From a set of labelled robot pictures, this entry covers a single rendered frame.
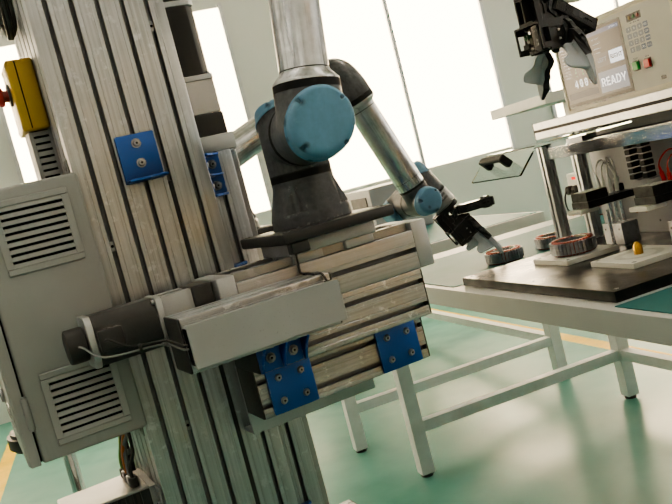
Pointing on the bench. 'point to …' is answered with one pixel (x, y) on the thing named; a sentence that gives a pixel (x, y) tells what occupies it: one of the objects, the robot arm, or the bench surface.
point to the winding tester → (636, 50)
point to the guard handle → (495, 161)
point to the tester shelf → (627, 109)
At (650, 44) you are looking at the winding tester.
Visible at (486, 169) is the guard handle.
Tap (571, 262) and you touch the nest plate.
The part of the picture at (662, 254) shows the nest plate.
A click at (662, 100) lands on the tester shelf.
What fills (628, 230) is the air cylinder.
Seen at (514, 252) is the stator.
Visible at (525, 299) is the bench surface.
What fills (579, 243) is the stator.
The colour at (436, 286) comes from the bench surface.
